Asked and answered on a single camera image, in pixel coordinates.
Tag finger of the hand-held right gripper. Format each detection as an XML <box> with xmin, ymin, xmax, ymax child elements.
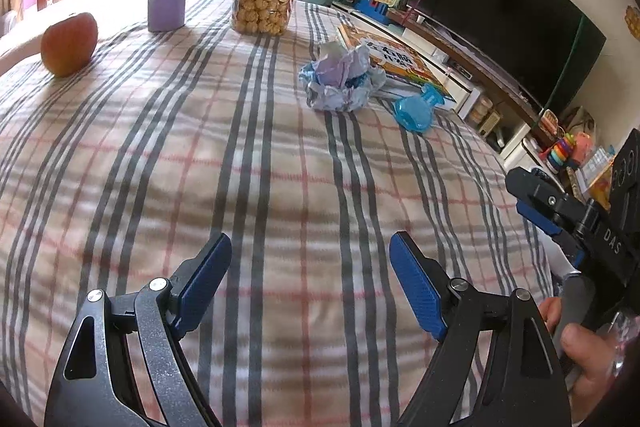
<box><xmin>505</xmin><ymin>167</ymin><xmax>583</xmax><ymax>233</ymax></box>
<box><xmin>516</xmin><ymin>201</ymin><xmax>586</xmax><ymax>268</ymax></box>

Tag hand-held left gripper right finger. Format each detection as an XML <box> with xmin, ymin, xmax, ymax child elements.
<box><xmin>389</xmin><ymin>231</ymin><xmax>573</xmax><ymax>427</ymax></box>

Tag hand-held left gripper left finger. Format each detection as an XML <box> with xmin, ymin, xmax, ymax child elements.
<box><xmin>44</xmin><ymin>232</ymin><xmax>233</xmax><ymax>427</ymax></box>

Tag plastic wrapper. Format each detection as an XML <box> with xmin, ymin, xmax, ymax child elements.
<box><xmin>299</xmin><ymin>41</ymin><xmax>387</xmax><ymax>112</ymax></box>

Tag person's right hand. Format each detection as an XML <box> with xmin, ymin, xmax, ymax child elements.
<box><xmin>540</xmin><ymin>297</ymin><xmax>626</xmax><ymax>423</ymax></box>

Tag rainbow stacking rings toy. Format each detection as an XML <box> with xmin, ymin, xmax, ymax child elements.
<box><xmin>546</xmin><ymin>134</ymin><xmax>581</xmax><ymax>172</ymax></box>

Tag stack of colourful picture books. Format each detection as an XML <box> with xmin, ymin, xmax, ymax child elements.
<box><xmin>575</xmin><ymin>132</ymin><xmax>616</xmax><ymax>208</ymax></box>

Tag white television cabinet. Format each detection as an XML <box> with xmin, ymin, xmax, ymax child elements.
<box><xmin>330</xmin><ymin>2</ymin><xmax>566</xmax><ymax>172</ymax></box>

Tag plaid tablecloth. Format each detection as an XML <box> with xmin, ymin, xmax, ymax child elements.
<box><xmin>0</xmin><ymin>0</ymin><xmax>566</xmax><ymax>427</ymax></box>

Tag blue plastic toy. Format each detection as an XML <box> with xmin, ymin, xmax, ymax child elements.
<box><xmin>394</xmin><ymin>84</ymin><xmax>443</xmax><ymax>135</ymax></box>

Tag black flat television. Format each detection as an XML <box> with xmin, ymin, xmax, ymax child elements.
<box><xmin>407</xmin><ymin>0</ymin><xmax>608</xmax><ymax>112</ymax></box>

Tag colourful children's book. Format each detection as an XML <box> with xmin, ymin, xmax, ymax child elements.
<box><xmin>336</xmin><ymin>24</ymin><xmax>457</xmax><ymax>102</ymax></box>

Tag blue toy blocks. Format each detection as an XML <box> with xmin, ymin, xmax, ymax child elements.
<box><xmin>354</xmin><ymin>0</ymin><xmax>391</xmax><ymax>20</ymax></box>

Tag red apple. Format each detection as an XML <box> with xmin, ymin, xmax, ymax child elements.
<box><xmin>40</xmin><ymin>12</ymin><xmax>99</xmax><ymax>78</ymax></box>

